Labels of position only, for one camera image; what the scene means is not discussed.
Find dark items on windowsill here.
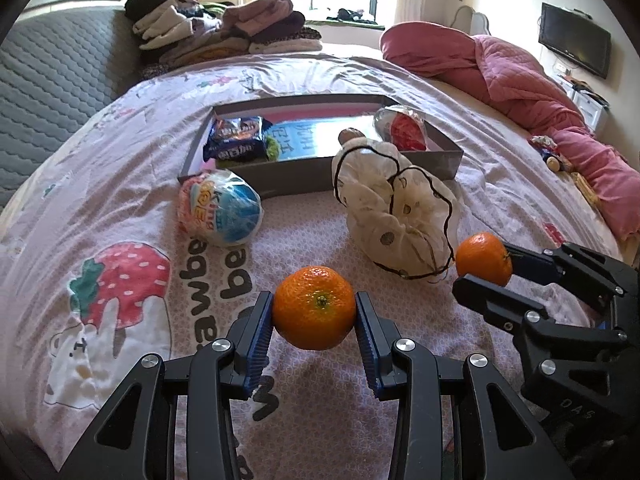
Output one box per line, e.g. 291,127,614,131
328,8,378,26

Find pink printed bed sheet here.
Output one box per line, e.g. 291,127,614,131
1,54,623,479

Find white tv cabinet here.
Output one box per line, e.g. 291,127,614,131
556,76,610,136

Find brown walnut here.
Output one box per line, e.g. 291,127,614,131
338,128,364,146

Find small plush toy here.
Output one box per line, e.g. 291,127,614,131
528,136,574,174

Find red snack bag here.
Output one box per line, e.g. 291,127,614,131
373,105,428,152

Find blue cookie packet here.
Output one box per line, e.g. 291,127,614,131
202,116,272,162

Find yellow wooden block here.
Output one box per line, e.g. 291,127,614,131
570,172,600,209

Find pink quilted duvet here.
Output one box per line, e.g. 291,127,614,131
380,22,639,240

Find blue white egg toy pack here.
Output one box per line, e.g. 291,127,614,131
177,170,264,247

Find shallow brown cardboard box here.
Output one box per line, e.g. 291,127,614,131
177,93,464,201

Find orange tangerine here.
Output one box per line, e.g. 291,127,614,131
272,266,356,351
456,232,513,286

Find white chair back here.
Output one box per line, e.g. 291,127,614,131
450,6,491,36

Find black wall television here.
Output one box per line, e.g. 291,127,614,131
538,2,612,79

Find pile of folded clothes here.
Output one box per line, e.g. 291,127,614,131
125,0,322,78

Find beige drawstring pouch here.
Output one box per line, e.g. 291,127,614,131
332,136,460,280

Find grey quilted headboard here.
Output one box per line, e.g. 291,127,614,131
0,6,141,206

